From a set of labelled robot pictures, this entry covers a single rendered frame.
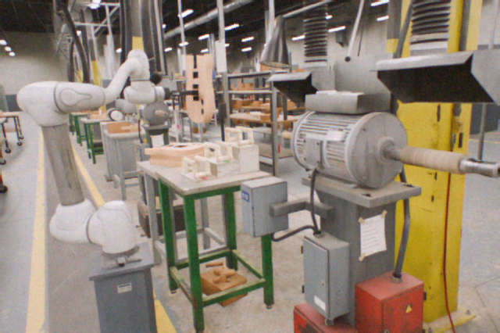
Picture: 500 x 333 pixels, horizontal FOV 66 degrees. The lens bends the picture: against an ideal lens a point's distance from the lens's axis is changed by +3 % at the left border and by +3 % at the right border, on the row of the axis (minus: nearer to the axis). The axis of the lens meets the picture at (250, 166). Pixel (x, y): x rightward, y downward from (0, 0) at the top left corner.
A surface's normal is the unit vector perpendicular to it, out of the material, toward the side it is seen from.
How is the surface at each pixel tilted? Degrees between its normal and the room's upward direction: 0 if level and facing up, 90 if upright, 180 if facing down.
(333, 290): 90
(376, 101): 90
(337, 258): 90
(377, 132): 83
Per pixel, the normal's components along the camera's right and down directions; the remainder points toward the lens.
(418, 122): -0.88, 0.14
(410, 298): 0.47, 0.17
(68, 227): -0.14, 0.27
